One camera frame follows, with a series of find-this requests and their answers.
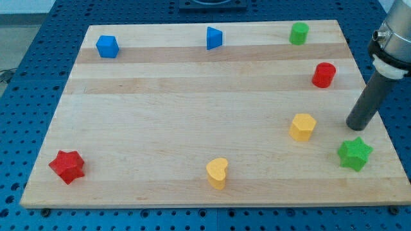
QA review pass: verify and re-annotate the green cylinder block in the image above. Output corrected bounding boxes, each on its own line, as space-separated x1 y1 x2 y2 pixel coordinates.
289 22 310 45

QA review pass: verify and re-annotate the blue triangle block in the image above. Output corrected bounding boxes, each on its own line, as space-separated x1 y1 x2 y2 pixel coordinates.
206 27 223 50

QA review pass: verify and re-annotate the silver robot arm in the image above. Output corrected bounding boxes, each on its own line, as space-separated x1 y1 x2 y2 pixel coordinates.
368 0 410 80

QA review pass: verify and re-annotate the wooden board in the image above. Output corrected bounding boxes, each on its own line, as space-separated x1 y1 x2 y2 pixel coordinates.
20 20 410 209

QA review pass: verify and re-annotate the green star block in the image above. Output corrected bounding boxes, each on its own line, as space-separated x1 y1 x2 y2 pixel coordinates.
337 137 374 172

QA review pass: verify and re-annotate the red star block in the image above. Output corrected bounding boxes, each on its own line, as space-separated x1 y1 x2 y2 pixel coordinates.
49 150 85 185

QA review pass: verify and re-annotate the red cylinder block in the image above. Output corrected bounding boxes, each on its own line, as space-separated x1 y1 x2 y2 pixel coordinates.
311 62 337 88

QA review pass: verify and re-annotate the yellow hexagon block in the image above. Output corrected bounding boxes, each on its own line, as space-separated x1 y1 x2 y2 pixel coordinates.
288 114 317 142

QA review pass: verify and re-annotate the blue cube block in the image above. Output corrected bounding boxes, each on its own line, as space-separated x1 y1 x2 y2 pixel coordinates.
96 35 119 58

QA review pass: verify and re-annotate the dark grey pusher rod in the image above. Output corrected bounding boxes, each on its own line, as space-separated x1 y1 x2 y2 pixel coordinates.
346 71 398 131

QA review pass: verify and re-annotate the yellow heart block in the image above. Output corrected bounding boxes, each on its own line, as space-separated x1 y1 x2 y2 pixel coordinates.
206 158 229 190

